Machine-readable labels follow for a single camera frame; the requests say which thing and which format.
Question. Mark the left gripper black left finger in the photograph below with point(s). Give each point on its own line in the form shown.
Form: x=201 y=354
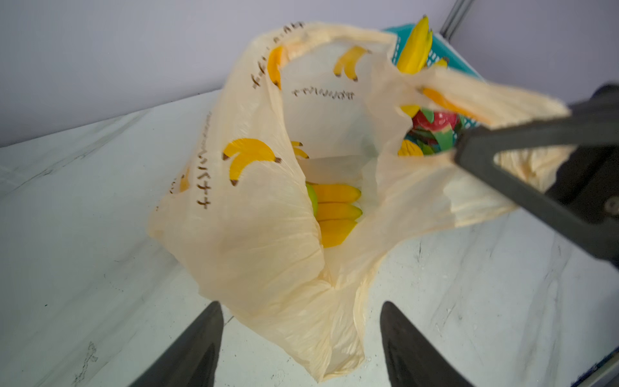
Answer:
x=193 y=358

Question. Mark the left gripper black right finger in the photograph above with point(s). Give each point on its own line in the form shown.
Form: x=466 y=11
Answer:
x=411 y=360

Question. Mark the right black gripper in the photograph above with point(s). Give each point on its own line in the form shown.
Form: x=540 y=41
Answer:
x=582 y=205

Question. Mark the teal plastic fruit basket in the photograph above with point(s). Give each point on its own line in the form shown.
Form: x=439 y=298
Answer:
x=441 y=49

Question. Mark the large yellow fake banana bunch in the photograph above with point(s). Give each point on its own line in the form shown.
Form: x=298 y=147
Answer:
x=338 y=214

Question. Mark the cream banana print plastic bag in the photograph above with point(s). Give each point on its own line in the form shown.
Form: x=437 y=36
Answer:
x=322 y=104

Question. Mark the green fake pear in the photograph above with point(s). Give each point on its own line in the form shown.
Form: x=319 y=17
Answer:
x=313 y=198

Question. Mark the pink green fake dragon fruit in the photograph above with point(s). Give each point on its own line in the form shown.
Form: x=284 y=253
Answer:
x=434 y=131

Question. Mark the small yellow fake banana bunch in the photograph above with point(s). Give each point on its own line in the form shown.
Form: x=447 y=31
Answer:
x=416 y=50

